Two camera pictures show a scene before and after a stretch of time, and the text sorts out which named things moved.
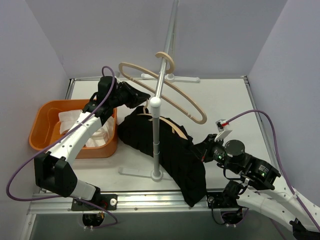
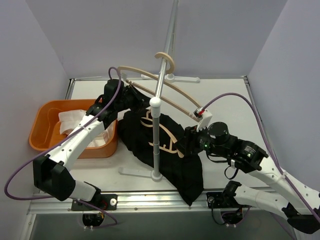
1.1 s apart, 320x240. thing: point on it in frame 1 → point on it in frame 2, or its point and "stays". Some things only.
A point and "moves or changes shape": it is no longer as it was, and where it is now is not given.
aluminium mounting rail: [60, 202] stays
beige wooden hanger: [174, 127] → [163, 148]
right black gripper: [206, 149] → [189, 139]
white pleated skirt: [102, 138] stays
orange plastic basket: [45, 127] stays
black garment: [182, 158] moves or changes shape
